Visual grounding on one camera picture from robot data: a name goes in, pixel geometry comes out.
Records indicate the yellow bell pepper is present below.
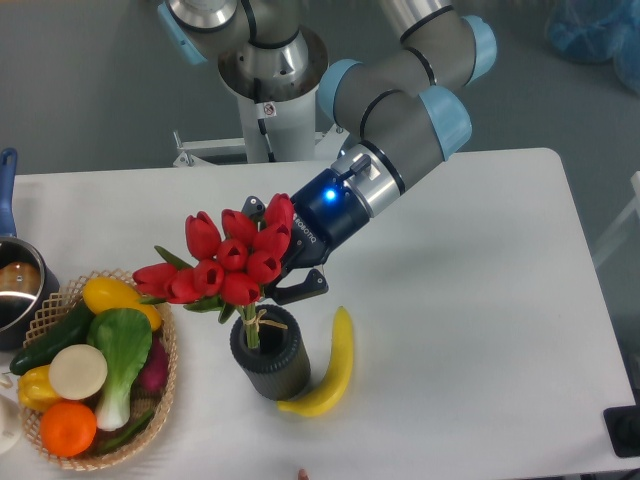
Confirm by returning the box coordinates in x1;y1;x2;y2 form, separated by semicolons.
18;365;63;412

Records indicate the green cucumber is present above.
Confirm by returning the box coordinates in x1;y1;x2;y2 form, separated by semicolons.
9;300;95;376

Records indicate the yellow squash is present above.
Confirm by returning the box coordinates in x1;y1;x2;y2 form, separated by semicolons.
82;277;162;331

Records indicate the purple red onion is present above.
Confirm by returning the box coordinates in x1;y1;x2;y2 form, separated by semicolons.
137;337;169;393

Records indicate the white object at left edge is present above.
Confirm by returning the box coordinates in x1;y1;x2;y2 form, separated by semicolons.
0;373;22;454

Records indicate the blue handled saucepan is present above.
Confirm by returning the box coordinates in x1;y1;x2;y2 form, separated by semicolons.
1;148;59;351

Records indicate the white frame at right edge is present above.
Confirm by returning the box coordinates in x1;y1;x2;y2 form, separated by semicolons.
592;172;639;269

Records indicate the yellow banana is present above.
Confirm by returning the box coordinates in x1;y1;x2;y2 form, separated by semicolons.
276;306;355;418

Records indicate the blue plastic bag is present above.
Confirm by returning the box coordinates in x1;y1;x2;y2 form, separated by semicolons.
545;1;639;93

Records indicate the woven wicker basket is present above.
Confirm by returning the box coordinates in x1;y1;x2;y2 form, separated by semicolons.
19;269;178;472

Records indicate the black device at table edge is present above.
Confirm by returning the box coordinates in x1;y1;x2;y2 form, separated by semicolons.
603;405;639;458

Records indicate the orange fruit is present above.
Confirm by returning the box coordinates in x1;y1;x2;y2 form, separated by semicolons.
39;401;97;457

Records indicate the red tulip bouquet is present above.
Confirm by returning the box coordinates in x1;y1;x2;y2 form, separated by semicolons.
133;193;294;350

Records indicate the green bok choy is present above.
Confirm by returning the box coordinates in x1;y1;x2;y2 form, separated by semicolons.
87;308;152;431

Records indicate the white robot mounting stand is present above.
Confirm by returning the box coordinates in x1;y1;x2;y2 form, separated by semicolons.
173;91;350;167

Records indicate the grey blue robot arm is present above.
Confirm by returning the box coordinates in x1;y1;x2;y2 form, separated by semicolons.
158;1;497;305

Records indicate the dark grey ribbed vase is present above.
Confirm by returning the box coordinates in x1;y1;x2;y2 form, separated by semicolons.
230;305;311;401

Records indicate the green chili pepper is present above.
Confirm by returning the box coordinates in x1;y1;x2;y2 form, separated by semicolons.
94;409;155;455

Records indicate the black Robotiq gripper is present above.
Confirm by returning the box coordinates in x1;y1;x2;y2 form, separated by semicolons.
241;168;370;306

